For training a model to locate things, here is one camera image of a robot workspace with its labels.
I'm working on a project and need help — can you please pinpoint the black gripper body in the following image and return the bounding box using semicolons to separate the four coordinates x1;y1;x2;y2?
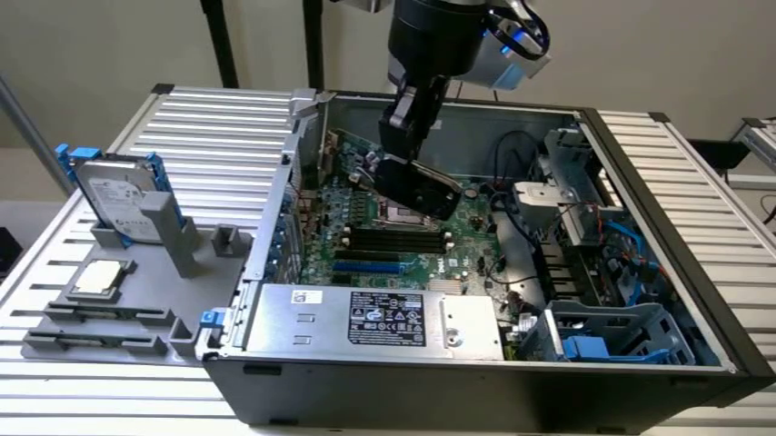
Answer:
386;0;490;95

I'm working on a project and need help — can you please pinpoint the black heatsink fan module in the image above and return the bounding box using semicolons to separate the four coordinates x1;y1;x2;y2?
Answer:
367;153;465;223

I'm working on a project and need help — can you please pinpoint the black RAM slot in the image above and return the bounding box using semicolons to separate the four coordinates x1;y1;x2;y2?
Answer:
339;235;454;249
343;225;457;237
342;230;456;243
337;241;454;255

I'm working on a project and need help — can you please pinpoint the black expansion slot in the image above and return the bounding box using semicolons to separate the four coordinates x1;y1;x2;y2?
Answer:
334;249;402;263

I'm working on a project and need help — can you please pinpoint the blue expansion slot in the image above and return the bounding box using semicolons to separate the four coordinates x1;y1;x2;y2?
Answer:
331;260;406;277

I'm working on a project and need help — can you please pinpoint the green motherboard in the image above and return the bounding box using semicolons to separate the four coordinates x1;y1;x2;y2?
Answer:
297;129;546;315

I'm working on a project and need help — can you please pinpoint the silver case hinge latch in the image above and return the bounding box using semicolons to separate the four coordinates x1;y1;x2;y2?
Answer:
289;88;338;122

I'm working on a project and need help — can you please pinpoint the CPU socket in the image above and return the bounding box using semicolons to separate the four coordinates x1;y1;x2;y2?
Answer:
375;199;433;229

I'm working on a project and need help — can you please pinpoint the black stand pole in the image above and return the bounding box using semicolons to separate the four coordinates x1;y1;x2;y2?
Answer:
204;0;242;90
301;0;327;90

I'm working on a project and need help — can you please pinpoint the white grey fan shroud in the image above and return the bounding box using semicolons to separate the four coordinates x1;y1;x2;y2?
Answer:
510;180;564;215

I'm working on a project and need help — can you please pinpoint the grey metal drive cage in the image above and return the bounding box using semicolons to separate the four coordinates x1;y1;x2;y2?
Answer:
536;126;629;249

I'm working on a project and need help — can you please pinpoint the small finned chipset heatsink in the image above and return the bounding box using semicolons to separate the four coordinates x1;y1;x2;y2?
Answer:
426;278;473;294

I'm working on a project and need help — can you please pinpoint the blue disk carrier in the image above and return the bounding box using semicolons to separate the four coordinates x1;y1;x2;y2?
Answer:
53;144;184;250

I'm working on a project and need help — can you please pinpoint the silver power supply unit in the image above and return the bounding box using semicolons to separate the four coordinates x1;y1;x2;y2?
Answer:
243;282;508;363

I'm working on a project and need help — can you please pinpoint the black box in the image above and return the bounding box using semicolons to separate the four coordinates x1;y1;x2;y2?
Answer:
687;138;748;173

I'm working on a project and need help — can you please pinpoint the silver hard disk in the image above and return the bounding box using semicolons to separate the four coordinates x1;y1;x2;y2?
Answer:
75;156;164;241

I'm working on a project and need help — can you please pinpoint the blue case latch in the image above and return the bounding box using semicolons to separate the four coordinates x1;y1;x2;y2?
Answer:
199;307;230;341

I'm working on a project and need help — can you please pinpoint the grey parts rack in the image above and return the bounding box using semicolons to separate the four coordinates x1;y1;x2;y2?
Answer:
20;190;256;365

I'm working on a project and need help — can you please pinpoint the slatted metal side table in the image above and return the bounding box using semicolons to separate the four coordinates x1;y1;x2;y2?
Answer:
725;116;776;165

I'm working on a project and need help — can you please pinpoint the black open PC case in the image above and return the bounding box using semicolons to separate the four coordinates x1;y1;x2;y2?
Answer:
199;88;776;415

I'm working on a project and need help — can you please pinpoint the blue disk bay latch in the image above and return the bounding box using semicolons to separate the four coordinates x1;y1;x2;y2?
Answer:
561;334;609;363

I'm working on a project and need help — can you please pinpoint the silver CPU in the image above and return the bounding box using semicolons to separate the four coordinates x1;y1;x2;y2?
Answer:
67;260;134;297

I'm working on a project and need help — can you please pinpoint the grey disk bay cage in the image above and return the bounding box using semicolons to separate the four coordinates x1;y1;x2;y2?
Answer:
541;299;681;365

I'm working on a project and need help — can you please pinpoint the grey metal pole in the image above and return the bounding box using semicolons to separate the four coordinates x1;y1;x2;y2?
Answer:
0;72;61;197

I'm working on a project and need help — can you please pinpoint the black object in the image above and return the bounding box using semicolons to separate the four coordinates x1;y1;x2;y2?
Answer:
0;226;24;274

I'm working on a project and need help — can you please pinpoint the black wire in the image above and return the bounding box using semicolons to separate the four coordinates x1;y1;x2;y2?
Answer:
492;130;542;185

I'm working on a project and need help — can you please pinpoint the red wire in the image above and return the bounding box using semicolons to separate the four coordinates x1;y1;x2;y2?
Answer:
560;203;620;244

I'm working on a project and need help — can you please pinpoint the blue wire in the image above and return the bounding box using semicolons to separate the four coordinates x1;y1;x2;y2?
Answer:
597;217;668;310

